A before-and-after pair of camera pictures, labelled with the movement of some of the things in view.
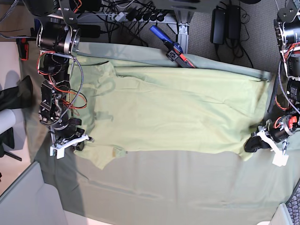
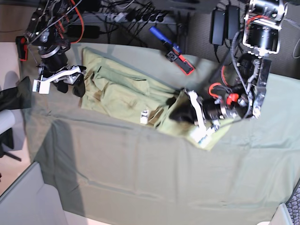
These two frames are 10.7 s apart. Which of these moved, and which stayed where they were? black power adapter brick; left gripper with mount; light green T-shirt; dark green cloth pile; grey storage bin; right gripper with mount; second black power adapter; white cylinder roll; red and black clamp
Moved: light green T-shirt; right gripper with mount; left gripper with mount
Stayed: white cylinder roll; grey storage bin; black power adapter brick; red and black clamp; second black power adapter; dark green cloth pile
